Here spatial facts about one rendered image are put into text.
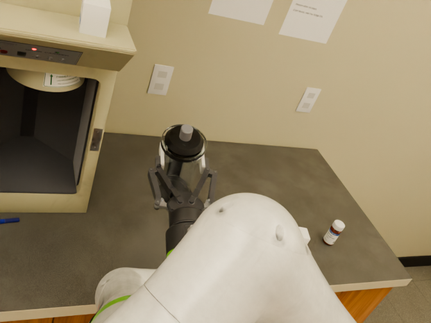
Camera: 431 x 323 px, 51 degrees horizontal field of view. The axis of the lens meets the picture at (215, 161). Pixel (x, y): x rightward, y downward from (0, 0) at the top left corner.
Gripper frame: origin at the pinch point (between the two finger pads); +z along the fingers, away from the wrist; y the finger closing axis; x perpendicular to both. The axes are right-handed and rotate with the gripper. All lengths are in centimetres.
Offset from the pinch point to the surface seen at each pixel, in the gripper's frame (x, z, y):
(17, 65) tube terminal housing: -15.2, 9.9, 36.5
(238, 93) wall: 31, 54, -30
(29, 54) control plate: -21.7, 6.5, 33.0
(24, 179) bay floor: 21.3, 5.4, 38.6
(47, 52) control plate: -23.5, 5.6, 29.5
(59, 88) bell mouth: -7.9, 11.2, 28.6
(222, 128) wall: 47, 50, -26
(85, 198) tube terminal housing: 25.0, 2.0, 22.9
